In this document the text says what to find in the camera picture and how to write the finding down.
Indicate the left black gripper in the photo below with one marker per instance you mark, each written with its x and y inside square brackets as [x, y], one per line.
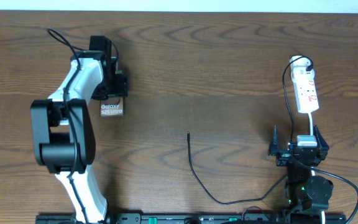
[121, 89]

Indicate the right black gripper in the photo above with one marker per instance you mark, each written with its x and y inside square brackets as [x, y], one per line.
[283, 155]

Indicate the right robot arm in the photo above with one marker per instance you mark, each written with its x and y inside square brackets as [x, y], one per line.
[308, 194]

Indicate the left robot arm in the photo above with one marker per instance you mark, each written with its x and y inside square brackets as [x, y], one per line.
[63, 135]

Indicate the white power strip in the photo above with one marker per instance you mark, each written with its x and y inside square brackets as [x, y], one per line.
[302, 76]

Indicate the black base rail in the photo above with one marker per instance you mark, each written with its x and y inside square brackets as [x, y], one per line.
[136, 218]

